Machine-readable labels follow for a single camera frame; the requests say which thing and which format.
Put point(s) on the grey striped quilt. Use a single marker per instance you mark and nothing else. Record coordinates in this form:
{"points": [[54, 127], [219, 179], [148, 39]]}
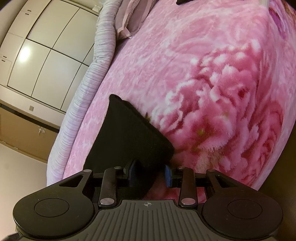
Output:
{"points": [[101, 46]]}

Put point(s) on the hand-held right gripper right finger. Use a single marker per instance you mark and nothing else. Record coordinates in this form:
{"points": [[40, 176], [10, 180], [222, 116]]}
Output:
{"points": [[168, 177]]}

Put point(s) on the brown wooden door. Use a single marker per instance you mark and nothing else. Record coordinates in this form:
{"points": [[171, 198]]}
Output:
{"points": [[23, 134]]}

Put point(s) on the pink rose blanket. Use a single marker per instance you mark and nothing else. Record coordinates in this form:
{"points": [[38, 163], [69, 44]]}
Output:
{"points": [[208, 81]]}

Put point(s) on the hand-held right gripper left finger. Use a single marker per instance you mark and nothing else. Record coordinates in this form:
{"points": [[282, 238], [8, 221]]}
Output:
{"points": [[132, 173]]}

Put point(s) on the white wardrobe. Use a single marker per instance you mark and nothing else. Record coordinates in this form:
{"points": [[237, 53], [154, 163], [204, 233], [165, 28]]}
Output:
{"points": [[46, 58]]}

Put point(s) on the black garment with white print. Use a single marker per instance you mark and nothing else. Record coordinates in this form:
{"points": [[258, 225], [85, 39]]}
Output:
{"points": [[182, 1]]}

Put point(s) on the purple pillow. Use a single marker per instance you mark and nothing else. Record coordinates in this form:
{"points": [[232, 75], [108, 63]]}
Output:
{"points": [[136, 16]]}

